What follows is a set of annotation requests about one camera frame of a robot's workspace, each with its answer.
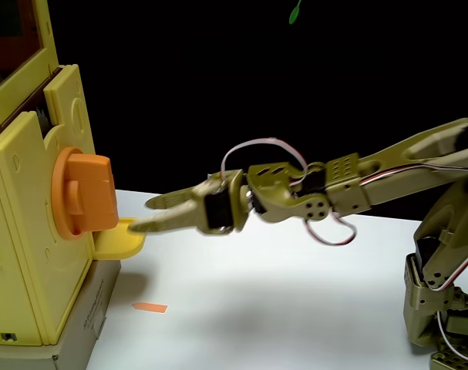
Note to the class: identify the orange vending machine knob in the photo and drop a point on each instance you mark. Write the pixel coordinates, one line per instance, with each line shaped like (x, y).
(91, 192)

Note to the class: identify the green leaf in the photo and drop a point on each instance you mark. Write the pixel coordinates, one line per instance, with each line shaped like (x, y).
(294, 14)

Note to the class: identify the yellow dispensing tray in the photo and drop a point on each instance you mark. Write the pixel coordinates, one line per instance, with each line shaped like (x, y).
(114, 243)

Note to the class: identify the beige cardboard box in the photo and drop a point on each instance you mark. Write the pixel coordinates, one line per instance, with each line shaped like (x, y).
(91, 308)

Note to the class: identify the yellow toy vending machine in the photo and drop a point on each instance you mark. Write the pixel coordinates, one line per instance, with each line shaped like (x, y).
(21, 231)

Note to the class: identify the orange arrow sticker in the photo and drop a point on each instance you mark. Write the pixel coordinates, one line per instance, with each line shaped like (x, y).
(150, 307)

